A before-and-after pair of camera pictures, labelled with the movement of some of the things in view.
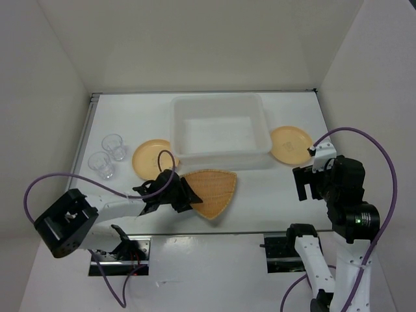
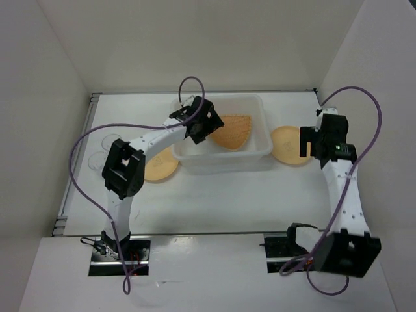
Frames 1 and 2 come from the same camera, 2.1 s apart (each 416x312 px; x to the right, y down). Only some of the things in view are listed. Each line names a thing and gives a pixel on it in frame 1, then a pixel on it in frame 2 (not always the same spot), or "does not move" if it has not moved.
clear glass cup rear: (113, 143) does not move
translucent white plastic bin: (227, 131) does not move
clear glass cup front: (99, 161) does not move
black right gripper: (304, 174) -> (305, 138)
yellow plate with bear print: (290, 145) does not move
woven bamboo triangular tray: (215, 188) -> (233, 134)
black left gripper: (188, 196) -> (213, 123)
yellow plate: (145, 157) does not move
